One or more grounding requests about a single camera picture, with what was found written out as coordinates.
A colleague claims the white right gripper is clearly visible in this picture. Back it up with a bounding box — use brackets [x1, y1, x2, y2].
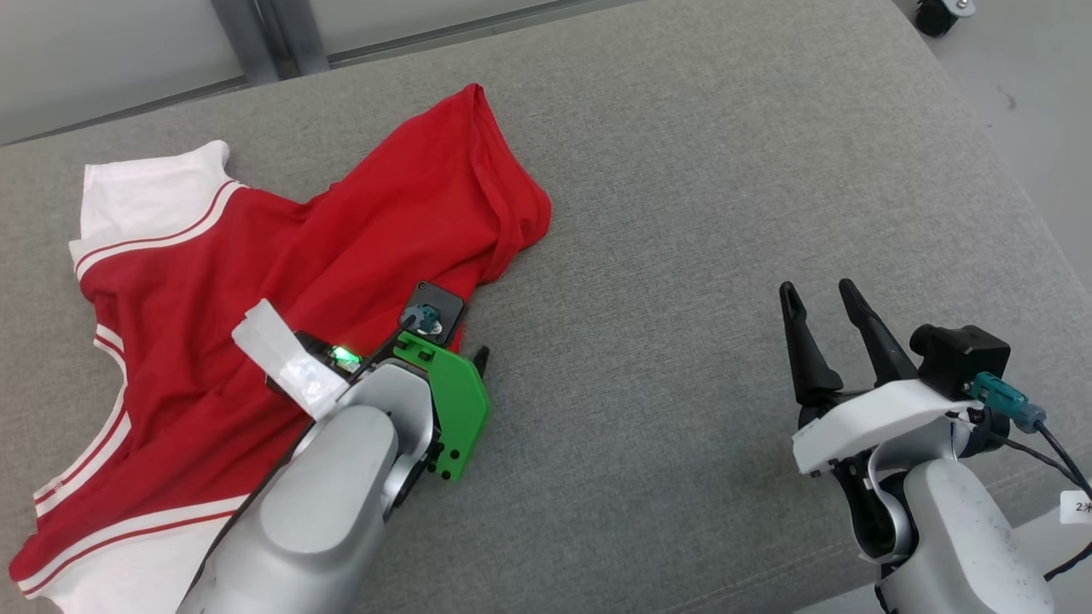
[778, 278, 975, 477]

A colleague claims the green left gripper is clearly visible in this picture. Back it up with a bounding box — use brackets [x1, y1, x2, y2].
[392, 331, 491, 484]

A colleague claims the red jersey with white sleeves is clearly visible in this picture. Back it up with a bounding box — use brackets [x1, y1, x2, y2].
[9, 83, 553, 614]

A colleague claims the black caster wheel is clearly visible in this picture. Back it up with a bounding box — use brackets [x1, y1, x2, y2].
[915, 0, 979, 38]

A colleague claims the left cable with teal connector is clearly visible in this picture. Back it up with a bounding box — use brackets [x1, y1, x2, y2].
[354, 305, 446, 380]

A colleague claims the cable with teal connector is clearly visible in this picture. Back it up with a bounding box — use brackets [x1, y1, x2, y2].
[971, 372, 1092, 500]
[354, 305, 446, 380]

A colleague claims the right cable with teal connector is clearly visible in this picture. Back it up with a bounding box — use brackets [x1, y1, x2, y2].
[971, 372, 1092, 500]

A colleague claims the thin black cable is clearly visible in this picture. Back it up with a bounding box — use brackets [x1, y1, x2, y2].
[945, 408, 1092, 582]

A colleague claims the grey double partition post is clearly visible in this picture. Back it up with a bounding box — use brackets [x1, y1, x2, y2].
[211, 0, 332, 88]

